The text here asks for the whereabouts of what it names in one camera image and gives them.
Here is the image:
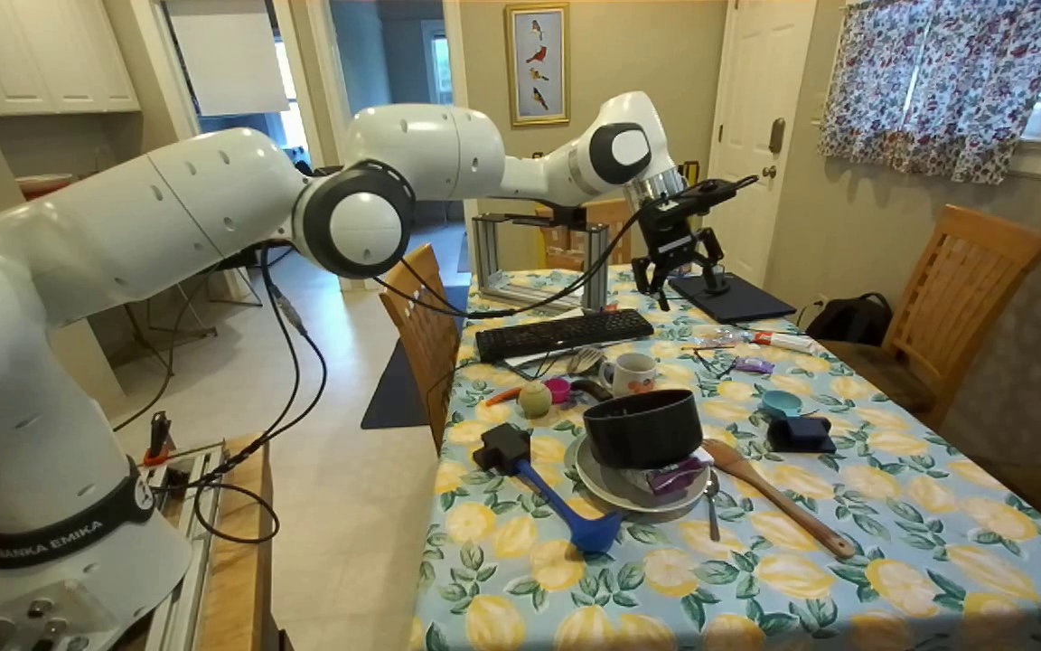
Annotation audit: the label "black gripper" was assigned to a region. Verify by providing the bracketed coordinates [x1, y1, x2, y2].
[633, 191, 729, 312]

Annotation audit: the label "black flat pad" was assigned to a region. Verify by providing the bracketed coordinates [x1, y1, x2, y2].
[665, 266, 799, 324]

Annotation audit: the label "red marker pen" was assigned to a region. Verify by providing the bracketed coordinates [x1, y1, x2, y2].
[741, 324, 832, 358]

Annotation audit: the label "small teal bowl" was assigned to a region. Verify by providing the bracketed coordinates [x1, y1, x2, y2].
[759, 387, 808, 423]

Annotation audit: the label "black cooking pot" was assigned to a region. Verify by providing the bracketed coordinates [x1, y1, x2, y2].
[583, 387, 709, 475]

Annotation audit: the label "white door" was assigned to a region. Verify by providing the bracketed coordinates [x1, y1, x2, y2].
[699, 0, 832, 289]

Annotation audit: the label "black bag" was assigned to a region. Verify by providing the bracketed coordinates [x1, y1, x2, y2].
[802, 289, 898, 349]

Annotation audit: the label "yellow tennis ball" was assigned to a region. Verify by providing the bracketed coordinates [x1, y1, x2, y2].
[512, 378, 558, 420]

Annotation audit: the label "black wallet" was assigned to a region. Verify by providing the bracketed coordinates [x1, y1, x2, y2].
[765, 412, 838, 459]

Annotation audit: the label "white plate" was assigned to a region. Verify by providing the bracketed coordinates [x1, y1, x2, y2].
[567, 430, 715, 520]

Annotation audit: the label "metal spoon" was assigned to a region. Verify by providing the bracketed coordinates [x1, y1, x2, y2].
[700, 470, 727, 542]

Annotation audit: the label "wooden spatula fork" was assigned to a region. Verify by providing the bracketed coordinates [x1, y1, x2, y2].
[700, 434, 859, 559]

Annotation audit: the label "framed bird picture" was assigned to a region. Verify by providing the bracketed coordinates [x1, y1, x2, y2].
[498, 0, 575, 130]

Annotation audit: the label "wooden chair slatted back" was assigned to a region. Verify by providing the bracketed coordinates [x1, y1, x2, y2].
[380, 243, 468, 456]

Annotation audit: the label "blue spatula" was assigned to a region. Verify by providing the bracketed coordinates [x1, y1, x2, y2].
[512, 459, 624, 559]

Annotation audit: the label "large wooden chair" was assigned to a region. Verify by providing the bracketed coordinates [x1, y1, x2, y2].
[824, 198, 1041, 426]

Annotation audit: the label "floral curtain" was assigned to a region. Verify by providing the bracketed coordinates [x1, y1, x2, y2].
[821, 0, 1041, 191]

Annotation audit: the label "lemon print tablecloth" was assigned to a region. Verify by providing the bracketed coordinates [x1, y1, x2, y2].
[404, 261, 1041, 651]

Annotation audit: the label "wooden bench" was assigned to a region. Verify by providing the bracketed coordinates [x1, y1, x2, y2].
[192, 430, 277, 651]

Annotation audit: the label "red and black clip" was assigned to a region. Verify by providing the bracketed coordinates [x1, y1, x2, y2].
[140, 408, 179, 466]

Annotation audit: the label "wooden chair behind frame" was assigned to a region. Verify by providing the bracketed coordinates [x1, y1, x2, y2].
[540, 196, 643, 270]

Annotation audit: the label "grey metal frame stand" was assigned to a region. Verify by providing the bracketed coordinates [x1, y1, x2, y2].
[471, 203, 614, 317]

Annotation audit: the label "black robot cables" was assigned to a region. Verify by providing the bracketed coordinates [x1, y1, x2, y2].
[108, 209, 715, 554]

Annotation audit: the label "white wall cabinet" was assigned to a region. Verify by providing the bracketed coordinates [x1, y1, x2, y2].
[0, 0, 145, 118]

